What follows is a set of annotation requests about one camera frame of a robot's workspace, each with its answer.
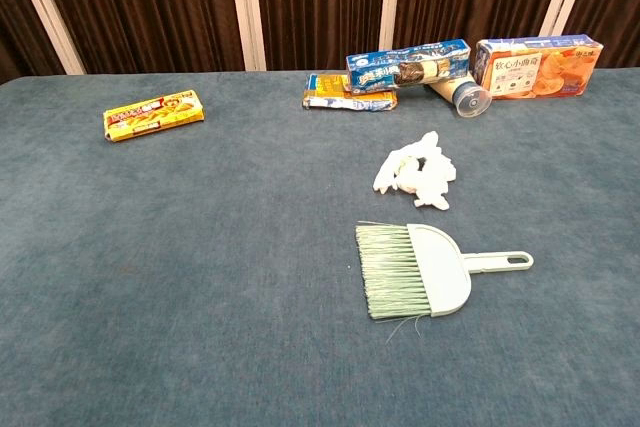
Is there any white tissue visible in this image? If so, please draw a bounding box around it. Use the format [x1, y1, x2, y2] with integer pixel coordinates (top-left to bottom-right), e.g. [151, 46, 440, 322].
[372, 130, 459, 211]

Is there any green bristle brush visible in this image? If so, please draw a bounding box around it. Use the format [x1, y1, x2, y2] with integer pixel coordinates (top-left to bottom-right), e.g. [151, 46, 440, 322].
[354, 220, 535, 345]

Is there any flattened yellow blue box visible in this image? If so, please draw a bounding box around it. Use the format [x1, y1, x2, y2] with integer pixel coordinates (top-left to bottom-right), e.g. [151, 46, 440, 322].
[301, 72, 399, 113]

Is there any blue Oreo cookie box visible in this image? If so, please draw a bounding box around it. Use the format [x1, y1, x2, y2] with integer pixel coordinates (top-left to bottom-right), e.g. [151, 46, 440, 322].
[345, 38, 472, 93]

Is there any cream bottle clear cap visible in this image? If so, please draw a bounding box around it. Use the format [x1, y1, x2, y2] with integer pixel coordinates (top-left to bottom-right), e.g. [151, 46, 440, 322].
[429, 71, 493, 119]

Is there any yellow red snack box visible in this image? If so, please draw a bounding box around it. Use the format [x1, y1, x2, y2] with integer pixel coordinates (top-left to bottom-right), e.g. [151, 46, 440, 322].
[102, 89, 206, 143]

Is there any orange blue cookie box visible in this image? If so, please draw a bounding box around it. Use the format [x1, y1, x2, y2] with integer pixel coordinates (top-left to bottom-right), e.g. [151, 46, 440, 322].
[473, 34, 604, 101]

